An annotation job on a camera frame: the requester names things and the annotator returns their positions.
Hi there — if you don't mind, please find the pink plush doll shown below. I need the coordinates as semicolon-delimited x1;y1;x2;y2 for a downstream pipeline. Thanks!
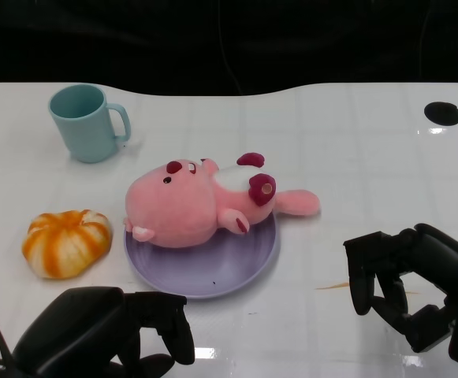
123;151;322;249

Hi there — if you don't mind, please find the thin black hanging cable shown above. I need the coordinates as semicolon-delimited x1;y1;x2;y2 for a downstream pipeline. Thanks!
217;0;246;95
419;0;430;82

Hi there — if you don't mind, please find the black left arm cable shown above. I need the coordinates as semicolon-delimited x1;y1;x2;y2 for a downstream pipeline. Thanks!
0;314;13;362

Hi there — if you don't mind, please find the lavender round plate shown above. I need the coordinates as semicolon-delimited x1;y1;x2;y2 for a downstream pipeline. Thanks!
123;211;281;301

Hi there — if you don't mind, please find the light blue mug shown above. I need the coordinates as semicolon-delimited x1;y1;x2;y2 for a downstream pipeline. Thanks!
47;83;132;164

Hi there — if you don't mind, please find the orange white striped pumpkin toy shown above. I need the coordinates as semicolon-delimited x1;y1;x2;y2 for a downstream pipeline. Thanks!
20;209;114;280

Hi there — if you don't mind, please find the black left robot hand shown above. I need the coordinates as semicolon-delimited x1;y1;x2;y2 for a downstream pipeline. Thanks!
11;286;196;378

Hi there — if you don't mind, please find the black round table grommet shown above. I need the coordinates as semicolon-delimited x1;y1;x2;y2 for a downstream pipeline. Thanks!
424;101;458;126

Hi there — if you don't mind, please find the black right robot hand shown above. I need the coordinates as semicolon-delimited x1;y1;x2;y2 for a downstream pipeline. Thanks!
342;223;458;354

